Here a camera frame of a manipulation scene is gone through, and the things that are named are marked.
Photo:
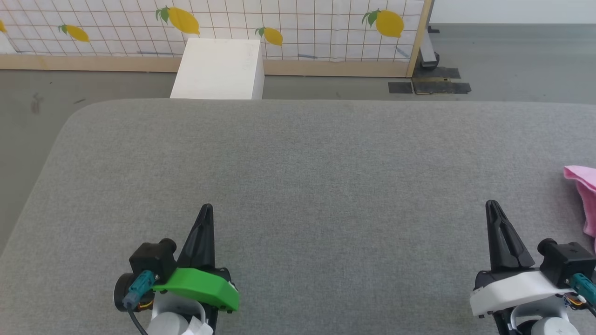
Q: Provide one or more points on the pink garment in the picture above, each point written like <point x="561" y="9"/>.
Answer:
<point x="587" y="195"/>

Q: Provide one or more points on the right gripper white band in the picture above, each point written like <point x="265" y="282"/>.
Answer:
<point x="517" y="288"/>

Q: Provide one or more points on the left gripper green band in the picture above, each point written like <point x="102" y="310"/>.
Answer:
<point x="200" y="288"/>

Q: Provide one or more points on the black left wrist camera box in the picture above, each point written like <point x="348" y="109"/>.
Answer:
<point x="151" y="260"/>

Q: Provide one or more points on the white box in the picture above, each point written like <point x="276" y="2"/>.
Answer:
<point x="219" y="70"/>

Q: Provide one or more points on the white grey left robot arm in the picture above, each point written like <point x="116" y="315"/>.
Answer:
<point x="177" y="321"/>

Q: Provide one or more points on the large black floor mat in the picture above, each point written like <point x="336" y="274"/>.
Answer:
<point x="440" y="83"/>

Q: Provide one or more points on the grey fabric sofa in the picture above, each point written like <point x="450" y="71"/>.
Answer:
<point x="302" y="195"/>

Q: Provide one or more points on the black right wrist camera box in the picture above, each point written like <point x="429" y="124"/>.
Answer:
<point x="568" y="260"/>

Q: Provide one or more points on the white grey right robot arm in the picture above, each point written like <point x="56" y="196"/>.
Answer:
<point x="549" y="323"/>

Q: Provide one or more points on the grey metal stand foot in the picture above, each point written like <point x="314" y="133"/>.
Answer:
<point x="428" y="53"/>

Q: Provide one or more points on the lemon print partition screen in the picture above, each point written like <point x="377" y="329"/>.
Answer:
<point x="307" y="28"/>

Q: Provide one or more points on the small black floor mat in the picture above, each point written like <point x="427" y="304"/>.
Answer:
<point x="400" y="87"/>

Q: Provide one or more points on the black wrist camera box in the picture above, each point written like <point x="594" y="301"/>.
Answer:
<point x="568" y="260"/>
<point x="151" y="260"/>

